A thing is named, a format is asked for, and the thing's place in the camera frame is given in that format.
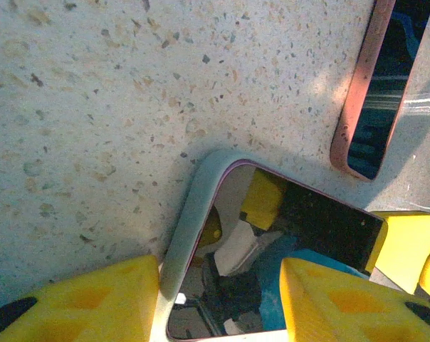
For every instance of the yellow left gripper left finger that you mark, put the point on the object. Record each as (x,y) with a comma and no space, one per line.
(94,303)

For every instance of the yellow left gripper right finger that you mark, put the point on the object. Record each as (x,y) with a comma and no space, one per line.
(343,306)

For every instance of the pink-edged black smartphone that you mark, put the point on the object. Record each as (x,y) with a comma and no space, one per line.
(325,231)
(361,89)

